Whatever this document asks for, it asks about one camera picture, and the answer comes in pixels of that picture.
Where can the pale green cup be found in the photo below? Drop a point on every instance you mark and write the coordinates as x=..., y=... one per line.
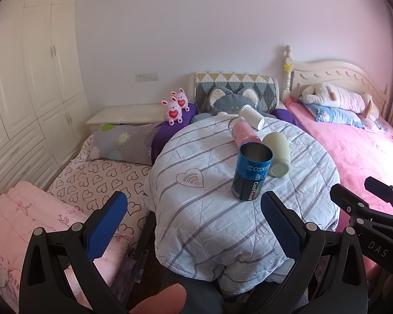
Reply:
x=280, y=155

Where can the yellow flower decoration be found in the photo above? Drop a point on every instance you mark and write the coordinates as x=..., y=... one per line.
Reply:
x=287, y=67

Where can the grey cat plush cushion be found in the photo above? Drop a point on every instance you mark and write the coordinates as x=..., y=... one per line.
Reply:
x=229, y=101

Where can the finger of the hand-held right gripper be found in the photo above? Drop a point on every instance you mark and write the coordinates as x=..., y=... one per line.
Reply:
x=353, y=207
x=384, y=188

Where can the white bedside cabinet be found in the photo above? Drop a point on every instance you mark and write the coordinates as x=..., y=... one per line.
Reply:
x=124, y=113

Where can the cream wooden headboard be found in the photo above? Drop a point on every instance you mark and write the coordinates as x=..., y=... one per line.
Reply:
x=330, y=72

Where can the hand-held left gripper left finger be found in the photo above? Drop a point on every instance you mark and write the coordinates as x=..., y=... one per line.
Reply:
x=106, y=225

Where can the white pink plush dog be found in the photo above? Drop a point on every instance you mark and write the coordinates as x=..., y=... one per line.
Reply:
x=337, y=98

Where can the white wardrobe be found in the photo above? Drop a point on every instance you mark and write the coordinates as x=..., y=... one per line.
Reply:
x=36, y=72

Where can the heart print bed sheet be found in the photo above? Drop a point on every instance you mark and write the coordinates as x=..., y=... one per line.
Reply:
x=98, y=180

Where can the purple pillow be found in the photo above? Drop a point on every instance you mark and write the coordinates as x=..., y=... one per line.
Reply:
x=286, y=116
x=163, y=137

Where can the pink folded quilt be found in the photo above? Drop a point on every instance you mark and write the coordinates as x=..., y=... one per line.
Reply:
x=26, y=222

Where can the dark grey pants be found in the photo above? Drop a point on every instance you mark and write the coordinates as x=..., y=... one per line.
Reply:
x=203, y=297

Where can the round table with striped cloth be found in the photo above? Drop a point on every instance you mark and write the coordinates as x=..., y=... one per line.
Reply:
x=199, y=209

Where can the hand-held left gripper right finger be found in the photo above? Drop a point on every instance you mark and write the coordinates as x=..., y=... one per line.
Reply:
x=281, y=229

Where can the person's left hand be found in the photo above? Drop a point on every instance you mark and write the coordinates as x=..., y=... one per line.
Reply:
x=167, y=299

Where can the blue metal cup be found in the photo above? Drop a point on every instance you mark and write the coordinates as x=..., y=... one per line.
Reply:
x=252, y=176

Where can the pink fleece blanket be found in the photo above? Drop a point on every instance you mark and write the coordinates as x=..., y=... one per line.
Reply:
x=347, y=157

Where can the diamond pattern headboard cover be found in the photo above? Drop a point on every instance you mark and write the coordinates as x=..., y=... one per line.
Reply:
x=235, y=80

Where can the large pink bunny toy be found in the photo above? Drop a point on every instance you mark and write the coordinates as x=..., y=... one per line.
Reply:
x=173, y=111

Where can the blue printed pillow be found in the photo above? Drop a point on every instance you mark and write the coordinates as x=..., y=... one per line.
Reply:
x=334, y=114

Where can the small pink bunny toy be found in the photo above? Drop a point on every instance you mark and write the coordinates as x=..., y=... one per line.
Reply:
x=182, y=99

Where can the grey flower print pillow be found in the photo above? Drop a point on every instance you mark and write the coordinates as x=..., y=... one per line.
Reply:
x=124, y=144

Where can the white cup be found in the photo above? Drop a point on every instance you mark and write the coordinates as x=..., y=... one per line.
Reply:
x=250, y=114

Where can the pink cup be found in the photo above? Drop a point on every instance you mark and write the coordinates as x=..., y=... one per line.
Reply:
x=244, y=132

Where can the pink printed pillow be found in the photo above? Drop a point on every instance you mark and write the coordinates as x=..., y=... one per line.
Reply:
x=381, y=127

